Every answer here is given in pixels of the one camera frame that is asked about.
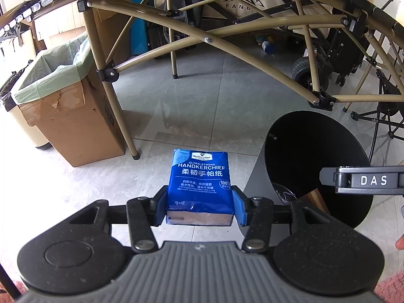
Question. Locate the cardboard box with green liner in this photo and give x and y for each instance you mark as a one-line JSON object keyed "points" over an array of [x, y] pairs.
{"points": [[79, 123]]}

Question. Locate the beige trash can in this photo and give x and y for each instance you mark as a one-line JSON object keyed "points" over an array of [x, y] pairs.
{"points": [[28, 126]]}

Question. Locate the black plastic liner bag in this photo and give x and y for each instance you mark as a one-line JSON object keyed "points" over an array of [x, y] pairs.
{"points": [[8, 91]]}

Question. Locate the person's right hand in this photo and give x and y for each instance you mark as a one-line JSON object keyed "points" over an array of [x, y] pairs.
{"points": [[400, 243]]}

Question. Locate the olive folding slatted table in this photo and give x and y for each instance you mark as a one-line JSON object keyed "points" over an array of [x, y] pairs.
{"points": [[109, 75]]}

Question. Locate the blue tissue packet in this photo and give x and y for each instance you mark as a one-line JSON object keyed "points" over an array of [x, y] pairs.
{"points": [[198, 180]]}

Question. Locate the cardboard box with white cloth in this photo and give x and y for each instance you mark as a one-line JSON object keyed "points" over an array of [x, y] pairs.
{"points": [[110, 15]]}

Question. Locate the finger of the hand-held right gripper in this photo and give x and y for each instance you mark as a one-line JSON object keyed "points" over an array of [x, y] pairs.
{"points": [[326, 175]]}

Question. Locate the black trash bin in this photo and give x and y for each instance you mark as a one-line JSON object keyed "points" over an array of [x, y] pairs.
{"points": [[315, 151]]}

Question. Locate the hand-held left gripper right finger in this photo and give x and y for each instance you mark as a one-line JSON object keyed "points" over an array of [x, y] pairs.
{"points": [[240, 206]]}

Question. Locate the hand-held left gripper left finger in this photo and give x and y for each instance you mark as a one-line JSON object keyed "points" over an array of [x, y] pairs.
{"points": [[161, 202]]}

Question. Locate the blue flat panel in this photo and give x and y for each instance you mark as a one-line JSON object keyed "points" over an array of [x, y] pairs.
{"points": [[139, 34]]}

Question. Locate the blue capped bottle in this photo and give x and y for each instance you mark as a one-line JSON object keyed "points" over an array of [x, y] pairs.
{"points": [[268, 46]]}

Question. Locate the green plastic liner bag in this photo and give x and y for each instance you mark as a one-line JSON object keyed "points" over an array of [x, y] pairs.
{"points": [[53, 66]]}

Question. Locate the black folding chair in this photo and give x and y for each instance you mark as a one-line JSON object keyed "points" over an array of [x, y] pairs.
{"points": [[388, 101]]}

